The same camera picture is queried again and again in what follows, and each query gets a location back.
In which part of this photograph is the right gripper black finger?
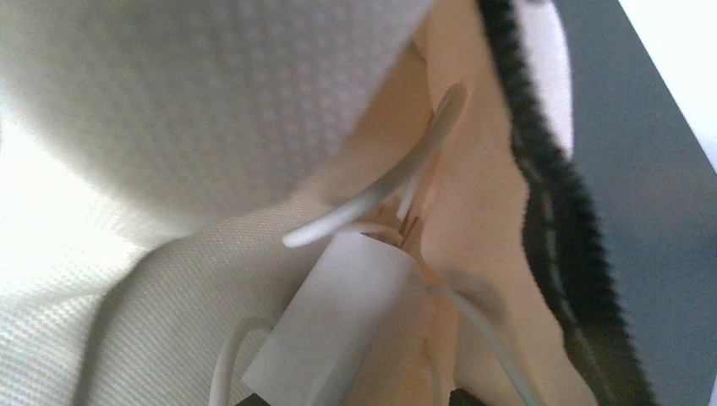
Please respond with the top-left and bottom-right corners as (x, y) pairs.
(449, 388), (486, 406)

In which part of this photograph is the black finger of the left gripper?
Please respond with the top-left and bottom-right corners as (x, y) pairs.
(235, 393), (270, 406)

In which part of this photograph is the white charger with cable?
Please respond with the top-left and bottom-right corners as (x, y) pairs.
(208, 82), (545, 406)

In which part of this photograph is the beige canvas backpack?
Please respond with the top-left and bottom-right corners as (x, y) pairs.
(1, 1), (655, 405)

